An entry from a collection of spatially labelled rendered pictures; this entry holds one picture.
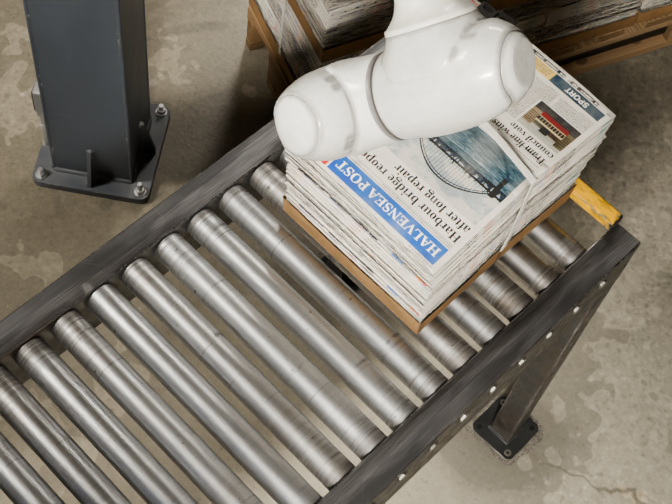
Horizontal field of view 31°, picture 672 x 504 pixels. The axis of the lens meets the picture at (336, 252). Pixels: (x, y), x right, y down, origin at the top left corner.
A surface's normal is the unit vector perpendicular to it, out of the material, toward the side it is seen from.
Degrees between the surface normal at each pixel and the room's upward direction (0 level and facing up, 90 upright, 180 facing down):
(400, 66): 62
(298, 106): 55
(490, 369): 0
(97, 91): 90
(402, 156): 4
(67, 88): 90
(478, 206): 4
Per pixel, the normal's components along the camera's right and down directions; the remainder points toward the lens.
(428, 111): -0.43, 0.61
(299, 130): -0.54, 0.33
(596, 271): 0.10, -0.48
